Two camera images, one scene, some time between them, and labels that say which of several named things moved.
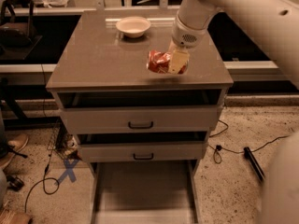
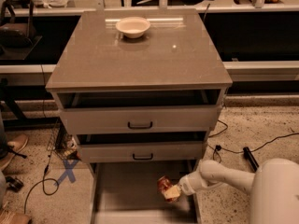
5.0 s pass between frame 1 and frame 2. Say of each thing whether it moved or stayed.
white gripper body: moved
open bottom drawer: stayed
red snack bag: moved
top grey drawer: stayed
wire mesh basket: stayed
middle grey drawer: stayed
